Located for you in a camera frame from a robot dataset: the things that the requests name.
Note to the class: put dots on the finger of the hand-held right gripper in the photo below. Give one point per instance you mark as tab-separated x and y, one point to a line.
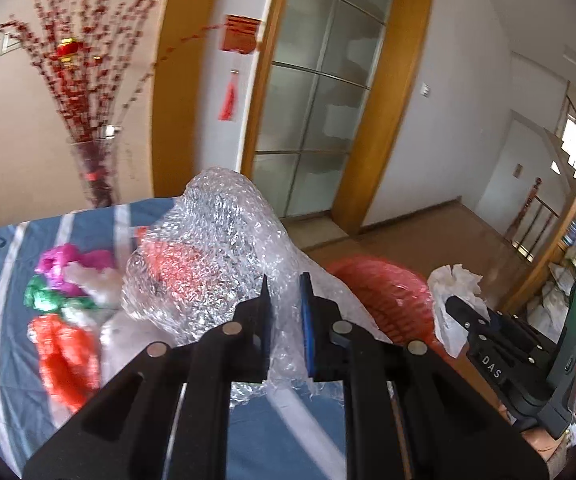
468	317

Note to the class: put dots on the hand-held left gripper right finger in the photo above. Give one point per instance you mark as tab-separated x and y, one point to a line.
308	332

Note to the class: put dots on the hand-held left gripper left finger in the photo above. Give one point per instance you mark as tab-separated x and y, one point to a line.
266	332

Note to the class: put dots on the white tissue paper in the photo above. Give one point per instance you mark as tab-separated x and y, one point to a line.
450	280

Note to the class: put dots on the red plastic basket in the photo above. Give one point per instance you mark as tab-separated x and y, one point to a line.
383	290

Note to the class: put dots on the clear bubble wrap sheet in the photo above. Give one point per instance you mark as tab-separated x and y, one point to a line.
228	220

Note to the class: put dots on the white plastic bag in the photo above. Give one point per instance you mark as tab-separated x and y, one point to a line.
93	280
118	340

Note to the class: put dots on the red plastic bag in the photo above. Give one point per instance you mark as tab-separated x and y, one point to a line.
140	234

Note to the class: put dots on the orange plastic bag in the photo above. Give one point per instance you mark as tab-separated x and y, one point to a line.
63	360

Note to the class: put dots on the pink plastic bag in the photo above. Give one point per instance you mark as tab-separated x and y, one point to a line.
58	260

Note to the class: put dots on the green plastic bag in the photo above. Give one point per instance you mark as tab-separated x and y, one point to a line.
43	297

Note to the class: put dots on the person's right hand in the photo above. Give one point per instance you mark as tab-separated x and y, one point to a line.
545	445

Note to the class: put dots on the wooden stair railing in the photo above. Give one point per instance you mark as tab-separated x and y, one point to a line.
530	215

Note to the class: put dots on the frosted glass door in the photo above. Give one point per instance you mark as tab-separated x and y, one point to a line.
318	110

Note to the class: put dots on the glass floor vase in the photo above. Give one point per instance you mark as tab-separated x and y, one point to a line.
95	175

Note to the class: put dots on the red hanging tassel decoration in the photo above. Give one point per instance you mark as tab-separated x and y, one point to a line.
240	35

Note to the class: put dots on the red berry branches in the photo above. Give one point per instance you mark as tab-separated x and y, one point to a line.
83	90

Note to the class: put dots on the small red lantern ornament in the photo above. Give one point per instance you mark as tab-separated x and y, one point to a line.
67	50

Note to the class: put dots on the small white wall switch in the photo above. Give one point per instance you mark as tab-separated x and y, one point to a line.
425	89

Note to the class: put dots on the wooden door frame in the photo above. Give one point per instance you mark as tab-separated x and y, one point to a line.
398	90

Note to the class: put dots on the wooden wall pillar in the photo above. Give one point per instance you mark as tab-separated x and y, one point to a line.
188	85

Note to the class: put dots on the white light switch panel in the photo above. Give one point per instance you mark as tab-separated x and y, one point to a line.
3	46

